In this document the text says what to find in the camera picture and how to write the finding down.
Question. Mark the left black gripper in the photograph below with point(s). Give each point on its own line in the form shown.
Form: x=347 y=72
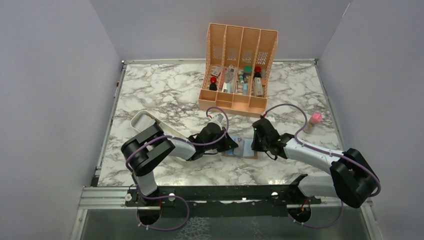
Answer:
x=228 y=143

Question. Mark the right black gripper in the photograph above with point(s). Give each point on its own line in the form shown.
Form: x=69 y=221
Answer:
x=254 y=145

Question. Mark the white VIP credit card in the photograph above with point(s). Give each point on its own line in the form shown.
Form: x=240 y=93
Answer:
x=239 y=150

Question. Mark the brown leather card holder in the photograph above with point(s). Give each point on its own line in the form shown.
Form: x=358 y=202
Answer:
x=244 y=149

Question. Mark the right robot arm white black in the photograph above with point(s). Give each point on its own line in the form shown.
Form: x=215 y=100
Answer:
x=348 y=175

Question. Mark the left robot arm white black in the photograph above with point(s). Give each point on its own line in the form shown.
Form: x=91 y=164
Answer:
x=145 y=151

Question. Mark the stack of cards in tray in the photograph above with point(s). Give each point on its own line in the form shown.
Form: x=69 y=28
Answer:
x=144 y=122

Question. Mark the pink cap small bottle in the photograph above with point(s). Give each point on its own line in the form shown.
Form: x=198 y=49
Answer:
x=313 y=121

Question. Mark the red black stamp left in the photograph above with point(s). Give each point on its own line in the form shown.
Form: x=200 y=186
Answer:
x=213 y=84

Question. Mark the red black stamp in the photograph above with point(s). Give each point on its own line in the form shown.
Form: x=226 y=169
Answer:
x=213 y=84
x=257 y=72

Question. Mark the white plastic tray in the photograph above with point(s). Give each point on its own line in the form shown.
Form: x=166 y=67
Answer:
x=168 y=130

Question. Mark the red black stamp right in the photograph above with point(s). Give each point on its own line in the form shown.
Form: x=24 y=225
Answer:
x=257 y=72

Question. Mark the green cap bottle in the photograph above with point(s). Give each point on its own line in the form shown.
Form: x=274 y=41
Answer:
x=247 y=70

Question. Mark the peach desk organizer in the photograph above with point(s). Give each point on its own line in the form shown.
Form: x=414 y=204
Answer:
x=230 y=48

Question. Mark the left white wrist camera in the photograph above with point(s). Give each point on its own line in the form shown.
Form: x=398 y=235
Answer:
x=217 y=119

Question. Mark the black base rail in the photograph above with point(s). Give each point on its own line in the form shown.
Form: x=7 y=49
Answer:
x=219 y=201

